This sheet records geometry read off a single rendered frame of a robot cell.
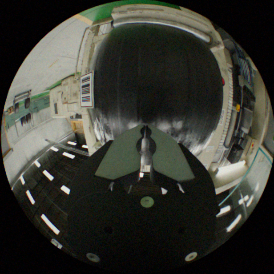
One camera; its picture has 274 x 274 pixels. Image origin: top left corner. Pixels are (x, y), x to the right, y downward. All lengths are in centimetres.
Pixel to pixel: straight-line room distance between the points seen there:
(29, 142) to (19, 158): 222
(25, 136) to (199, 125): 1153
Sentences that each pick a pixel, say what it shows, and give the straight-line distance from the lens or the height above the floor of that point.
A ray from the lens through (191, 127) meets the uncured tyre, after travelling 16.
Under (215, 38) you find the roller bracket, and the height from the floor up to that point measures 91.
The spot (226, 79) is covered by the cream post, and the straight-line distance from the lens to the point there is 50.
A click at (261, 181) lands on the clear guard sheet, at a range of 64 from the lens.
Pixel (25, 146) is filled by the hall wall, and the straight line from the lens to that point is 1162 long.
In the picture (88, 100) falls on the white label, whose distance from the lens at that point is 16.
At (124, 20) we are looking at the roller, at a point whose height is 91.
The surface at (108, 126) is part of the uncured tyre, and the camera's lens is 15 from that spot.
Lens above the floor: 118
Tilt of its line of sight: 25 degrees up
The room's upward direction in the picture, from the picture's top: 178 degrees counter-clockwise
